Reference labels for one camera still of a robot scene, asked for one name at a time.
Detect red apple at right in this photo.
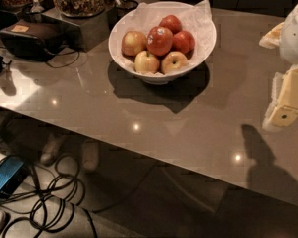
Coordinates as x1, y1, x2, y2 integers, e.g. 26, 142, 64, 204
173, 30, 195, 54

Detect yellow apple front left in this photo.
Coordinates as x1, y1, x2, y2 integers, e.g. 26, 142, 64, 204
134, 51, 160, 74

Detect yellow apple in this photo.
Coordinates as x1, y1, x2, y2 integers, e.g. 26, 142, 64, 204
134, 51, 160, 74
161, 51, 188, 74

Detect metal scoop in jar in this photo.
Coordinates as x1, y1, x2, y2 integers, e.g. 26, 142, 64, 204
30, 0, 44, 13

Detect white shoe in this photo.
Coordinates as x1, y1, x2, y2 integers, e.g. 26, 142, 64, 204
81, 140, 100, 173
40, 134, 67, 166

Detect yellow-red apple at left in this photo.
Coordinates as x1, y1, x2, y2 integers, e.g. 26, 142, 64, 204
121, 31, 146, 56

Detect white ceramic bowl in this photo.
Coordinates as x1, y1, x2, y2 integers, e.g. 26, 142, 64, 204
108, 0, 218, 85

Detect yellow apple front right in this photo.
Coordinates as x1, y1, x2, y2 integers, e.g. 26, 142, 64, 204
161, 51, 188, 74

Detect black box device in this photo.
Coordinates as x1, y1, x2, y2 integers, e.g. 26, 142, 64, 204
0, 20, 64, 61

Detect white shoe right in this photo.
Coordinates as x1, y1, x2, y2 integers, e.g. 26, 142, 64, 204
81, 140, 100, 173

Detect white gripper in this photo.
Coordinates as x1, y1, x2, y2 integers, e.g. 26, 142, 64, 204
259, 4, 298, 132

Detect black floor cables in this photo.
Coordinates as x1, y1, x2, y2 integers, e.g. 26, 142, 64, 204
0, 152, 98, 238

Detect large red apple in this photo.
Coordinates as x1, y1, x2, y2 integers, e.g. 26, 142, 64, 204
146, 26, 173, 56

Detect red apple at back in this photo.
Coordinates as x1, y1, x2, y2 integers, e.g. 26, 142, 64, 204
159, 15, 182, 34

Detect white shoe left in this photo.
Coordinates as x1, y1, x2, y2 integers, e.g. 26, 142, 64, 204
40, 134, 67, 166

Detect small black cup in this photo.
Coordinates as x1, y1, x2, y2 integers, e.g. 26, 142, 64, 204
116, 0, 138, 18

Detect blue box on floor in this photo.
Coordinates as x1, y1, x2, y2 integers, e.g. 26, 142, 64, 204
0, 157, 24, 198

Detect white paper bowl liner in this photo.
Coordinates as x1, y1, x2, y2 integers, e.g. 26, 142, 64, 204
116, 0, 214, 75

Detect grey metal stand block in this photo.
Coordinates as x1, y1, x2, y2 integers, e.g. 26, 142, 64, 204
42, 8, 110, 52

